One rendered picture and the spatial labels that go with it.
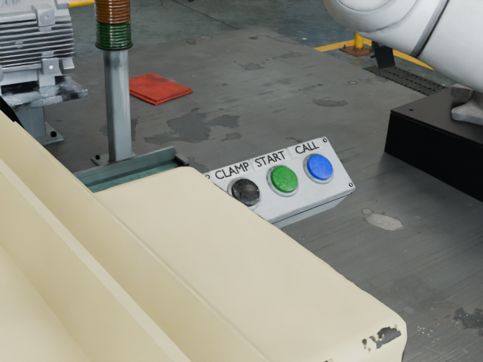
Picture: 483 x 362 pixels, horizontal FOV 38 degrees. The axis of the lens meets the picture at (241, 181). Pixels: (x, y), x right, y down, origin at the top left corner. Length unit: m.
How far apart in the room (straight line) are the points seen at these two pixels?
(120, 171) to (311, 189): 0.38
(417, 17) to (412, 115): 0.65
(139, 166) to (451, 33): 0.51
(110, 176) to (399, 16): 0.50
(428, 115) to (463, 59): 0.63
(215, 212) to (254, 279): 0.03
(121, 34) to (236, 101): 0.48
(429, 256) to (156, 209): 0.95
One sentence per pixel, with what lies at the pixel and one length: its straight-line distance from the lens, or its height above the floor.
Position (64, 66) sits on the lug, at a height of 0.96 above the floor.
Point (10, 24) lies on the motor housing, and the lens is 1.29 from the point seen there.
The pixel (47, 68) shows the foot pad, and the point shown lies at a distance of 1.32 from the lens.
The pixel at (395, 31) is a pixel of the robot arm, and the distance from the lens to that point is 0.74.
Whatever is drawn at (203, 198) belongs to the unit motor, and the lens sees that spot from 0.19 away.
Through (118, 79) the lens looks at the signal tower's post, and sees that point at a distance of 1.24.
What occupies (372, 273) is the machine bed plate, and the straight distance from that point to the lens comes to 1.06.
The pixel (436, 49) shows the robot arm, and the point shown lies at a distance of 0.75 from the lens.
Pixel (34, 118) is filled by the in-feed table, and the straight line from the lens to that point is 1.41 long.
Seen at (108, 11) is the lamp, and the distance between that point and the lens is 1.19.
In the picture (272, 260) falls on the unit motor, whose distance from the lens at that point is 0.17.
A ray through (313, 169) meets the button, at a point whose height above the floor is 1.07.
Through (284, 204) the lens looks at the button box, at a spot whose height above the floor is 1.05.
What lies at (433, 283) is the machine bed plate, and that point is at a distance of 1.07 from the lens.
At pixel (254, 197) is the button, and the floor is 1.07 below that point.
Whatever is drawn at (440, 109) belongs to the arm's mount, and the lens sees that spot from 1.41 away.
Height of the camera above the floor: 1.41
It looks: 29 degrees down
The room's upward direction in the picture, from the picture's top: 3 degrees clockwise
